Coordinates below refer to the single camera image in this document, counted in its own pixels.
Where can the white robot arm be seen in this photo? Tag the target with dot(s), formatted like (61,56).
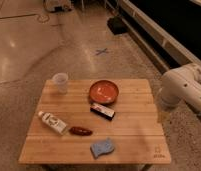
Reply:
(182,83)

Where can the orange bowl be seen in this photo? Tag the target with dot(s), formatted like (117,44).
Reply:
(103,92)

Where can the white device on floor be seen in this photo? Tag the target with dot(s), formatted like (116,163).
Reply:
(57,5)

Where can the black red rectangular box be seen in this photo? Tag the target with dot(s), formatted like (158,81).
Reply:
(102,111)

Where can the red pepper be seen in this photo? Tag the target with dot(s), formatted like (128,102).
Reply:
(80,131)

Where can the white tube bottle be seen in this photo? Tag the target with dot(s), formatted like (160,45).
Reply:
(53,122)

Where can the black object on floor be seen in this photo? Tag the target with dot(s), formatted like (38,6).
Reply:
(116,25)

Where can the translucent ceramic cup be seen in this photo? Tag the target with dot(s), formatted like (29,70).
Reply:
(61,82)

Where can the blue sponge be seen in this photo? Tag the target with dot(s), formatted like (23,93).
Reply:
(102,147)

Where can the wooden folding table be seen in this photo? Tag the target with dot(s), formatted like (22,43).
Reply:
(137,136)

